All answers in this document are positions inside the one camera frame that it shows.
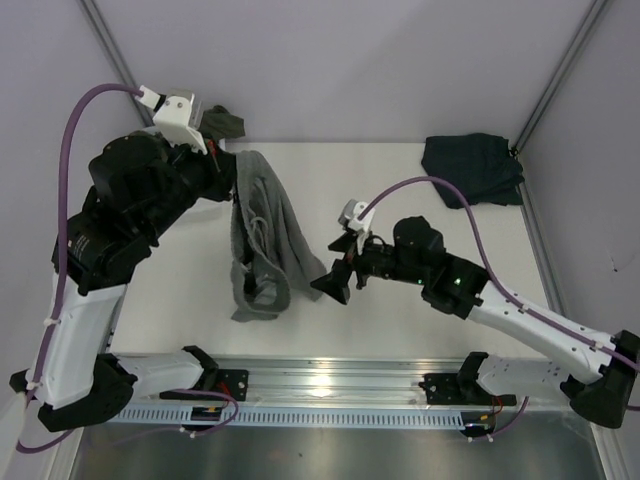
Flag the left aluminium corner post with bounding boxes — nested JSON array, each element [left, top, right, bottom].
[[75, 0, 154, 129]]

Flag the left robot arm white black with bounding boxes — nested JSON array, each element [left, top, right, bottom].
[[10, 132, 237, 433]]

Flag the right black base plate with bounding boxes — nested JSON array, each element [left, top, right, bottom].
[[418, 373, 517, 407]]

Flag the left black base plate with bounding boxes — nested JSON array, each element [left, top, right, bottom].
[[159, 368, 249, 402]]

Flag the right aluminium corner post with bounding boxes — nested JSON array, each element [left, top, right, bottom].
[[509, 0, 614, 156]]

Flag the grey shorts with drawstring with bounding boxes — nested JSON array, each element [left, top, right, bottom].
[[230, 150, 327, 322]]

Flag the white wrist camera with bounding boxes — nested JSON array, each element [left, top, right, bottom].
[[136, 85, 208, 154], [338, 199, 376, 234]]

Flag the purple cable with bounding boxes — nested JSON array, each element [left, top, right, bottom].
[[357, 175, 640, 441], [14, 83, 239, 455]]

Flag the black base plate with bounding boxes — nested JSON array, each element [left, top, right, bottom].
[[159, 368, 249, 402], [418, 373, 517, 407]]

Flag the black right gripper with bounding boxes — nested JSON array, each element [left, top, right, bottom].
[[311, 228, 427, 306]]

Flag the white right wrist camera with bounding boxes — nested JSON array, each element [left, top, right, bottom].
[[338, 199, 376, 234]]

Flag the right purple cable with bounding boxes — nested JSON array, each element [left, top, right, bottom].
[[357, 175, 640, 441]]

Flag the slotted grey cable duct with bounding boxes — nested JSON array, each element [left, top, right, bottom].
[[112, 404, 465, 431]]

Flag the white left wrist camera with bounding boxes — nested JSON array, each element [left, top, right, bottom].
[[136, 85, 208, 154]]

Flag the dark navy shorts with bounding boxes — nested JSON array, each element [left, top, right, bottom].
[[421, 133, 524, 206]]

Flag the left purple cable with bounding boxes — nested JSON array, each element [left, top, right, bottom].
[[14, 83, 239, 455]]

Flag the aluminium corner post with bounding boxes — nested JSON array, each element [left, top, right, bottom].
[[75, 0, 154, 129], [509, 0, 614, 156]]

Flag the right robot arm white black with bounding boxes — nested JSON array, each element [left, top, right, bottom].
[[310, 216, 639, 429]]

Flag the olive green shorts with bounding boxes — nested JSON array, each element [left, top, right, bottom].
[[199, 105, 246, 142]]

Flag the aluminium mounting rail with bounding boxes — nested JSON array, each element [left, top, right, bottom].
[[114, 353, 576, 412]]

